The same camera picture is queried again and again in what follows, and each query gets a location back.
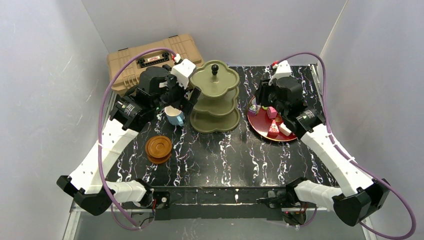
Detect red round lacquer tray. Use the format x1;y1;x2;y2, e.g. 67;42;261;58
247;107;297;142

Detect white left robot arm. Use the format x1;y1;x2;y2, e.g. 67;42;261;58
56;63;201;216

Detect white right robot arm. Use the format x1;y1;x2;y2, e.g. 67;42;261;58
254;77;389;227

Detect red layered cake square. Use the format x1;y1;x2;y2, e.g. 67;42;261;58
266;106;278;120

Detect green three-tier serving stand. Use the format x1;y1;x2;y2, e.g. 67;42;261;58
189;60;241;134

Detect blue mug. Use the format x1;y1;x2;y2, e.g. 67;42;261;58
164;106;185;127

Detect white sugared cake piece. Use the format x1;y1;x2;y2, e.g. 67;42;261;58
278;122;293;137

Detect purple frosted cake slice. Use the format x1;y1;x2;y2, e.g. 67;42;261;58
248;104;261;116

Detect pink sprinkled cake slice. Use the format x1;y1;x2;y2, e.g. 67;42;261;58
267;119;280;137

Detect tan plastic toolbox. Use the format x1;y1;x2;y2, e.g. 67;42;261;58
107;34;204;96

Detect stacked brown wooden coasters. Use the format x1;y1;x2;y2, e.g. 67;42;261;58
145;135;173;165

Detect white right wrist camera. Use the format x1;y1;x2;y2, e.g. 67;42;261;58
268;60;292;86

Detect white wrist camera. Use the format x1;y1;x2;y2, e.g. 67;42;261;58
268;60;292;86
170;59;197;89

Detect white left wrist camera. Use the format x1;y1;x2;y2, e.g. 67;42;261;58
170;59;197;89

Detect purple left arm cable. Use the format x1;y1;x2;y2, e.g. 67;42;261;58
97;48;181;232

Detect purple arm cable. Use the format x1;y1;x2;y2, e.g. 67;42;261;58
97;48;181;232
271;51;417;240

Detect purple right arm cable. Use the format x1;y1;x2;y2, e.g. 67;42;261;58
271;51;417;240

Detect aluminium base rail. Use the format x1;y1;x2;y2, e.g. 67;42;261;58
62;187;379;240

